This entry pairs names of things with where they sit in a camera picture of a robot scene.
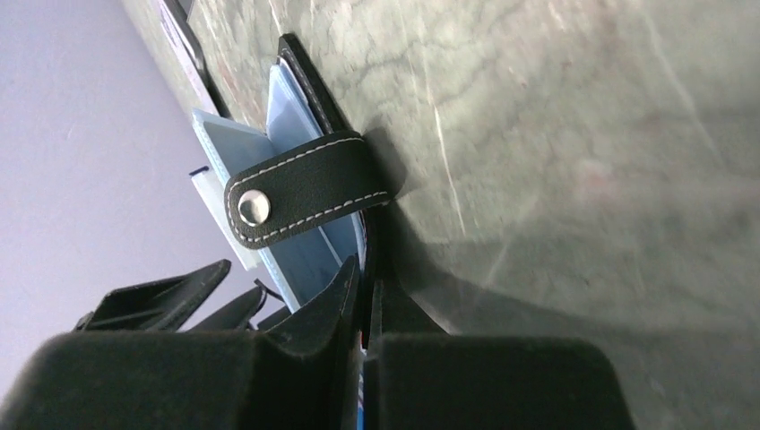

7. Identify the black leather card holder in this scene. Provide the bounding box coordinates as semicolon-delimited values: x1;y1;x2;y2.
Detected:
192;33;392;332

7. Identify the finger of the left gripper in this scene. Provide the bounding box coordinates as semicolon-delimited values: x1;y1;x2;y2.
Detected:
74;259;231;331
187;287;266;332

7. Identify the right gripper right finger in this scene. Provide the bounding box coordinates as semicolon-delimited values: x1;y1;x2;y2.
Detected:
363;262;634;429

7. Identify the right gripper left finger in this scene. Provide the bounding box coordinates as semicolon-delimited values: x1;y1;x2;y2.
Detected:
1;256;361;429

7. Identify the clear plastic screw box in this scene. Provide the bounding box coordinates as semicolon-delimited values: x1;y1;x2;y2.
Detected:
189;166;262;271

